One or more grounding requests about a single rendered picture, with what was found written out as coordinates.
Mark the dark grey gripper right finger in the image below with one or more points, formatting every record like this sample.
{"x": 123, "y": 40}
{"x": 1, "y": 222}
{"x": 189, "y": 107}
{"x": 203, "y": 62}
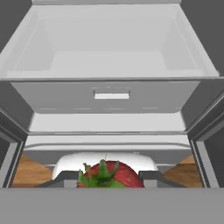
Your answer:
{"x": 151, "y": 178}

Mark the grey fridge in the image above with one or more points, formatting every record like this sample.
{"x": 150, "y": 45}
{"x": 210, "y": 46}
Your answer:
{"x": 204, "y": 35}

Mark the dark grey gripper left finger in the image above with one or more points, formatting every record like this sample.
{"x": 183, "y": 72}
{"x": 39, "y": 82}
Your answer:
{"x": 67, "y": 178}

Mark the red strawberry with green leaves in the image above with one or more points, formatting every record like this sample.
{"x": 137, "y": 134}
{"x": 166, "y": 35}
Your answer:
{"x": 122, "y": 175}

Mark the pale grey fridge shelf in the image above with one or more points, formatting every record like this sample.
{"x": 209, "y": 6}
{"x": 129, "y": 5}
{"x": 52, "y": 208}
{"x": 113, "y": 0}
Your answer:
{"x": 108, "y": 128}

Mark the white fridge drawer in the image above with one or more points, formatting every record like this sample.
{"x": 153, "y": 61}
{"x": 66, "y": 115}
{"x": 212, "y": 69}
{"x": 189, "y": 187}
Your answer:
{"x": 108, "y": 58}

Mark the white rounded object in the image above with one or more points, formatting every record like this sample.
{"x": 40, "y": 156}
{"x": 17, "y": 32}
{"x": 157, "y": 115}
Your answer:
{"x": 75, "y": 163}

